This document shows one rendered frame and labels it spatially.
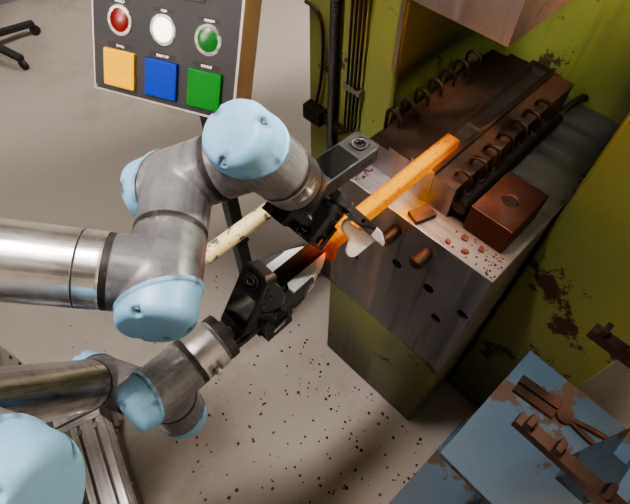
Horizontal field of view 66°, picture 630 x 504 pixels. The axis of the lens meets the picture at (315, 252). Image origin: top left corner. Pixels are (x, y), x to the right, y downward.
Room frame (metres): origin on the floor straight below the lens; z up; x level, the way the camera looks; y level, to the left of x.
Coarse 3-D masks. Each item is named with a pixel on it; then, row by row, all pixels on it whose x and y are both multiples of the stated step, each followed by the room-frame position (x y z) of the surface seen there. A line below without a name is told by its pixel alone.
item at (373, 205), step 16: (448, 144) 0.67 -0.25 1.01; (416, 160) 0.62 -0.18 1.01; (432, 160) 0.62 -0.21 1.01; (400, 176) 0.58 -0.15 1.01; (416, 176) 0.59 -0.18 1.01; (384, 192) 0.55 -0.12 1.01; (400, 192) 0.56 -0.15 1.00; (368, 208) 0.51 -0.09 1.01; (384, 208) 0.53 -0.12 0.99; (336, 224) 0.48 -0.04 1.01; (336, 240) 0.44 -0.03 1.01; (304, 256) 0.41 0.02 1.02; (288, 272) 0.38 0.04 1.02
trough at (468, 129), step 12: (528, 72) 0.91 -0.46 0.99; (540, 72) 0.90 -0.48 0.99; (516, 84) 0.87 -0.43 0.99; (528, 84) 0.87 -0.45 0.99; (504, 96) 0.83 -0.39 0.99; (516, 96) 0.83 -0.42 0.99; (480, 108) 0.78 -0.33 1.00; (492, 108) 0.79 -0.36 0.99; (468, 120) 0.75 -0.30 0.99; (480, 120) 0.76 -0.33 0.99; (456, 132) 0.72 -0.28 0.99; (468, 132) 0.72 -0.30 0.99
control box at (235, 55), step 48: (96, 0) 0.97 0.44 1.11; (144, 0) 0.94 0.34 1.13; (192, 0) 0.91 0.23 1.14; (240, 0) 0.89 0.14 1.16; (96, 48) 0.93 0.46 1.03; (144, 48) 0.90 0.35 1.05; (192, 48) 0.87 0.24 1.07; (240, 48) 0.85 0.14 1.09; (144, 96) 0.85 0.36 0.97; (240, 96) 0.82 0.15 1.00
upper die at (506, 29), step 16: (416, 0) 0.68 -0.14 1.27; (432, 0) 0.66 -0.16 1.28; (448, 0) 0.64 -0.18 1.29; (464, 0) 0.62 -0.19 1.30; (480, 0) 0.61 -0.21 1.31; (496, 0) 0.59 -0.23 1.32; (512, 0) 0.58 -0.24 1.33; (528, 0) 0.57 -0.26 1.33; (544, 0) 0.61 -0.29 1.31; (560, 0) 0.65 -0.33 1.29; (448, 16) 0.64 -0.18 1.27; (464, 16) 0.62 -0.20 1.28; (480, 16) 0.60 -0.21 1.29; (496, 16) 0.59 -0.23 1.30; (512, 16) 0.57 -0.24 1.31; (528, 16) 0.59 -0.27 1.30; (544, 16) 0.63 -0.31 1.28; (480, 32) 0.60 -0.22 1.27; (496, 32) 0.58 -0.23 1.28; (512, 32) 0.57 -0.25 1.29
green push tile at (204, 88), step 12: (192, 72) 0.84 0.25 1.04; (204, 72) 0.83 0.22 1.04; (192, 84) 0.83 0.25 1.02; (204, 84) 0.82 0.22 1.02; (216, 84) 0.82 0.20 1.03; (192, 96) 0.82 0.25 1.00; (204, 96) 0.81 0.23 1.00; (216, 96) 0.81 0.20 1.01; (204, 108) 0.80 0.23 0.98; (216, 108) 0.79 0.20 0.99
